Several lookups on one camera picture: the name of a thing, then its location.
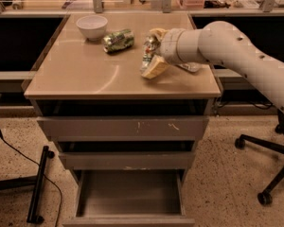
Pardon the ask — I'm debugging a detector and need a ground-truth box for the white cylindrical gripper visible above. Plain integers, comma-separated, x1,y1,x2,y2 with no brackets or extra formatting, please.
141,28,205,79

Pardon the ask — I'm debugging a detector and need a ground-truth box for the green 7up can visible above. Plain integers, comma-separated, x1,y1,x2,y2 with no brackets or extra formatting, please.
140,35,160,73

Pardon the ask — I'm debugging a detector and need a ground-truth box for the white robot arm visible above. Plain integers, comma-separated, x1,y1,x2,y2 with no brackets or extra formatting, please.
141,21,284,113

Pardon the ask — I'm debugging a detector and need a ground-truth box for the crushed green soda can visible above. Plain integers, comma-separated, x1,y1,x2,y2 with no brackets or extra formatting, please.
102,29,134,53

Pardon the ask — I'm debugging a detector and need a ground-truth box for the grey drawer cabinet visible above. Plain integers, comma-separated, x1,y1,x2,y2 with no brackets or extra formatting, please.
23,12,222,227

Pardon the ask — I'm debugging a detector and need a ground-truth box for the top grey drawer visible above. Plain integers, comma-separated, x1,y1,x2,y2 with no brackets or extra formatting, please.
36,98,209,142

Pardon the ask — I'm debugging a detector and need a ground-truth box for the grey drawer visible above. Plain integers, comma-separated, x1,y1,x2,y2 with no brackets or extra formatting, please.
36,98,209,142
59,141,194,170
62,170,195,227

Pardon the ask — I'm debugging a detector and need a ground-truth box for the middle grey drawer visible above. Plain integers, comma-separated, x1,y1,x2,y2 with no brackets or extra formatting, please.
59,141,194,170

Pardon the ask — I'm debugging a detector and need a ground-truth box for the bottom grey drawer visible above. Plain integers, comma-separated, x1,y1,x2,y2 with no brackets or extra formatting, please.
62,170,195,227

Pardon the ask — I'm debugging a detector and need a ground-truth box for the clear plastic water bottle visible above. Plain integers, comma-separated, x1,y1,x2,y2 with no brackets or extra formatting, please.
178,62,201,73

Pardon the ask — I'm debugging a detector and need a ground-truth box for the white ceramic bowl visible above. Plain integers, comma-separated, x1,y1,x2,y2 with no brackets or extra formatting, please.
76,15,108,41

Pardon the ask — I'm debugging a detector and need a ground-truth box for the black office chair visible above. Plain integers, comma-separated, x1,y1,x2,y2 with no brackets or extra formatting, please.
235,110,284,205

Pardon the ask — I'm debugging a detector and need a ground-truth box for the black floor stand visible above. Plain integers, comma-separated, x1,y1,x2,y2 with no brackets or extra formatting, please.
0,146,55,224

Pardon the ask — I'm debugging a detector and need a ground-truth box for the black cable on floor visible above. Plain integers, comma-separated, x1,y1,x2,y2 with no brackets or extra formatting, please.
0,117,63,227

